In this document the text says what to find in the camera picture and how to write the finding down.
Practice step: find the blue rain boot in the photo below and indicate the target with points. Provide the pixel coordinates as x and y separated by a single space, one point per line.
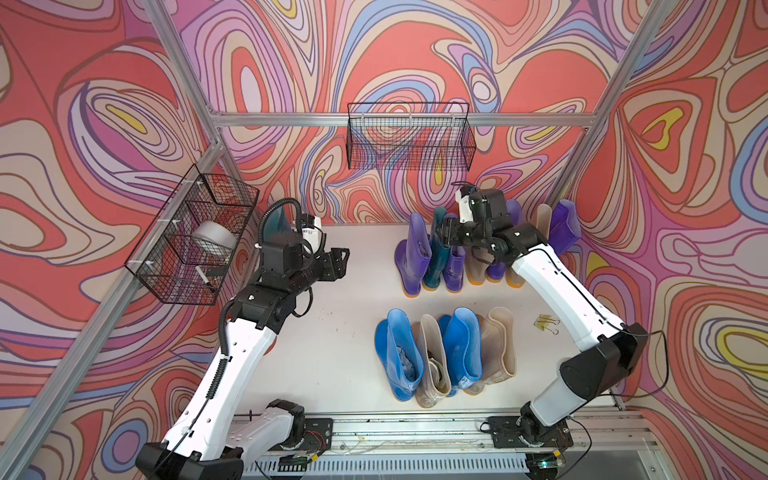
399 354
461 338

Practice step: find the black wire basket left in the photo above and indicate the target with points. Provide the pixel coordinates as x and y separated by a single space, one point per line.
168 262

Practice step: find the grey tape roll in basket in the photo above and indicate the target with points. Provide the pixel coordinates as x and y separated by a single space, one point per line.
214 238

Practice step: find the yellow paper clips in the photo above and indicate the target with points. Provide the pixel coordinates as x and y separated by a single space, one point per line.
547 323

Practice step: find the black wire basket back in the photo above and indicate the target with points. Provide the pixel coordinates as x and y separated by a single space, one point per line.
410 136

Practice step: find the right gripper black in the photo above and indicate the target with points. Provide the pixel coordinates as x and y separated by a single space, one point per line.
449 232

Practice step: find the blue rain boot right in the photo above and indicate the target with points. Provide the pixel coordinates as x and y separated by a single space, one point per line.
461 338

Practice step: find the purple rain boot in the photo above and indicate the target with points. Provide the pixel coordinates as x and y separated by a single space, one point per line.
453 271
498 271
565 228
413 255

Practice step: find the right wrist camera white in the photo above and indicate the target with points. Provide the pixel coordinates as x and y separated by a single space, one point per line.
464 201

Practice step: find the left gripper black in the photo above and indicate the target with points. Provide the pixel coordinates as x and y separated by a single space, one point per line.
331 265

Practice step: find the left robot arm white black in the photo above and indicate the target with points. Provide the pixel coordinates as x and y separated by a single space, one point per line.
240 360

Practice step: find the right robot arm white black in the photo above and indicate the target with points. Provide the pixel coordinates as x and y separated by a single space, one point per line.
609 349

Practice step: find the blue rain boot left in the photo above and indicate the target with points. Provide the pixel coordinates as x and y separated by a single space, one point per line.
399 354

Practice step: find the teal rain boot yellow sole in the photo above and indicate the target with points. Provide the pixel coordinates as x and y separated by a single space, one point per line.
279 218

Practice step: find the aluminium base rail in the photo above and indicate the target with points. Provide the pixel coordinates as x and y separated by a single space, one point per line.
448 443

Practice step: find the black wire basket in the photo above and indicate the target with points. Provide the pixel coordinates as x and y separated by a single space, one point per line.
410 136
168 262

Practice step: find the beige rain boot front right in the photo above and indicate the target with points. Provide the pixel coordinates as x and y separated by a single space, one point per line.
497 349

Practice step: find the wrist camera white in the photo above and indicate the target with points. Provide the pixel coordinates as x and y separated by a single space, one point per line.
464 201
312 235

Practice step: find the beige rain boot front left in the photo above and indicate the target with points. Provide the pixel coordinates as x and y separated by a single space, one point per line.
435 384

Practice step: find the beige rain boot back right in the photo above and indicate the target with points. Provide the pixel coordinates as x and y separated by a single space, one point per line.
541 219

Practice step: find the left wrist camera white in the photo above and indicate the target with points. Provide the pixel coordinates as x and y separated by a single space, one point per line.
312 235

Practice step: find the beige rain boot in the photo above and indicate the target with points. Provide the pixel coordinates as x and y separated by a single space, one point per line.
476 264
541 219
497 349
435 384

